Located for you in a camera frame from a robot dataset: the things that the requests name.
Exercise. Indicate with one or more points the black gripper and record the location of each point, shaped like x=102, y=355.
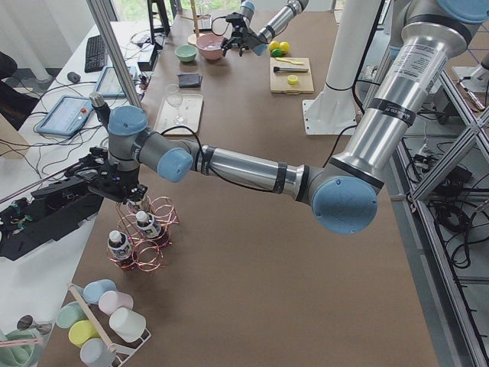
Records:
x=130, y=184
x=239, y=37

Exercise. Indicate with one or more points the tea bottle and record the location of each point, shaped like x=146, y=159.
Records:
x=139, y=204
x=120, y=248
x=148, y=225

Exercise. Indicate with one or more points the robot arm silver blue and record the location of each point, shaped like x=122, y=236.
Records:
x=259, y=41
x=342, y=193

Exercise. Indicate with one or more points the pink bowl with ice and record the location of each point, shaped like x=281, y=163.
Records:
x=209, y=46

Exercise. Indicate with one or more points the yellow lemon lower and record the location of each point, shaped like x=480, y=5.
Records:
x=273, y=45

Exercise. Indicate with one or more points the yellow lemon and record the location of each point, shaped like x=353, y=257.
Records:
x=273, y=45
x=284, y=46

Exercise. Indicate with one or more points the green bowl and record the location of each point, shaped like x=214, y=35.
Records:
x=186, y=53

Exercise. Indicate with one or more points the knife on cutting board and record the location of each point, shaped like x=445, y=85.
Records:
x=277, y=69

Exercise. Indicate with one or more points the yellow lemon upper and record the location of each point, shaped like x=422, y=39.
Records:
x=284, y=46

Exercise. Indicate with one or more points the grey folded cloth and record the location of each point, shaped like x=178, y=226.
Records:
x=189, y=80

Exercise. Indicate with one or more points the wooden cutting board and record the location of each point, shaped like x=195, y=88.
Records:
x=278, y=81

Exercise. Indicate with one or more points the half lemon on board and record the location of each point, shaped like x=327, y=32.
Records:
x=292, y=79

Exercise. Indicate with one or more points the clear wine glass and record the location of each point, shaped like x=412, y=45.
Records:
x=175, y=99

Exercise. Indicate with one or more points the cream serving tray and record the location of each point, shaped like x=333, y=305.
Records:
x=190, y=109

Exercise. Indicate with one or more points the blue teach pendant tablet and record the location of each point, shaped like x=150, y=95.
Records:
x=67, y=117

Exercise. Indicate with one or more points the blue cup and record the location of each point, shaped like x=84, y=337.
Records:
x=94, y=290

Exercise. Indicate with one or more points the pink cup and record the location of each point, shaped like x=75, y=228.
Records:
x=110, y=301

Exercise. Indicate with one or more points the black teleoperation device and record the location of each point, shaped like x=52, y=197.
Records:
x=52, y=213

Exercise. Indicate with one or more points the white cup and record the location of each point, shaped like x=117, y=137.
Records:
x=128, y=324

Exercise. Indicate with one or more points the computer mouse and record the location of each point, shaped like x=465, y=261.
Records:
x=73, y=77

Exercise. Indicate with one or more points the green cup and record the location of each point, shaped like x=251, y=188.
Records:
x=69, y=314

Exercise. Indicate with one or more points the black keyboard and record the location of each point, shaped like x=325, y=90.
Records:
x=95, y=58

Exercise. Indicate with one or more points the yellow cup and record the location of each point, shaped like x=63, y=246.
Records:
x=82, y=331

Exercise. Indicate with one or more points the white cup rack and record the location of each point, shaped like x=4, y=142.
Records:
x=123, y=351

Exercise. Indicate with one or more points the grey cup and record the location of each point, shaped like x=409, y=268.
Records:
x=95, y=353

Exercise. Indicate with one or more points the copper wire bottle basket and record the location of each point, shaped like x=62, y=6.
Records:
x=147, y=254

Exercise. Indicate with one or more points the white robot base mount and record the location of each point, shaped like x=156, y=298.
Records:
x=334, y=108

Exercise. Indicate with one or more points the aluminium frame post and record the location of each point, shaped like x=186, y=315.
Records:
x=101, y=18

